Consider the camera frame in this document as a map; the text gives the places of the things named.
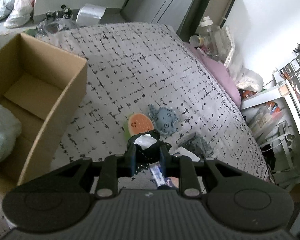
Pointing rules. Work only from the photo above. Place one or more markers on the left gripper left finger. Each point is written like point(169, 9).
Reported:
point(130, 159)

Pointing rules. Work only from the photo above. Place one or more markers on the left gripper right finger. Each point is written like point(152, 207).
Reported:
point(165, 159)

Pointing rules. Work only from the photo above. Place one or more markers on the black and white soft toy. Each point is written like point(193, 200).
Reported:
point(148, 149)

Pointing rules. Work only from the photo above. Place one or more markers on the watermelon slice plush toy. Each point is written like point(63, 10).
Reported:
point(137, 123)

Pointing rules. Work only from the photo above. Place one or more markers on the blue octopus plush toy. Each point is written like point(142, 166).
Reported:
point(164, 119)

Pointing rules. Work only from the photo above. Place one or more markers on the dark item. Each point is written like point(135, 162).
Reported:
point(196, 144)

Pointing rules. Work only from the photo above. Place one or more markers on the white folded cloth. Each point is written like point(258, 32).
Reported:
point(182, 151)

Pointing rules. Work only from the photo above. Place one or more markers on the grey patterned bed cover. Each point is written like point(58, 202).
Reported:
point(131, 66)

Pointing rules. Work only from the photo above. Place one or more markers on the pink pillow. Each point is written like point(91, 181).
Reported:
point(219, 72)

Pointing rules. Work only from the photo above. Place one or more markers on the brown cardboard box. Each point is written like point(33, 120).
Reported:
point(42, 85)

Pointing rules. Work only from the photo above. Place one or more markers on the paper cup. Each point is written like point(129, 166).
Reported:
point(196, 41)

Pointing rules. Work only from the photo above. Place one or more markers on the clear plastic bottle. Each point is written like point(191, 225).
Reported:
point(207, 31)

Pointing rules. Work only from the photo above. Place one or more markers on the light blue fluffy plush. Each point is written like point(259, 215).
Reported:
point(10, 129)

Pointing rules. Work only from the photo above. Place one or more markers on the white shelf unit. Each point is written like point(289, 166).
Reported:
point(273, 116)

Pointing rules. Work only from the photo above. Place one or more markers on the white plastic bag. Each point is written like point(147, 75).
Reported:
point(20, 14)

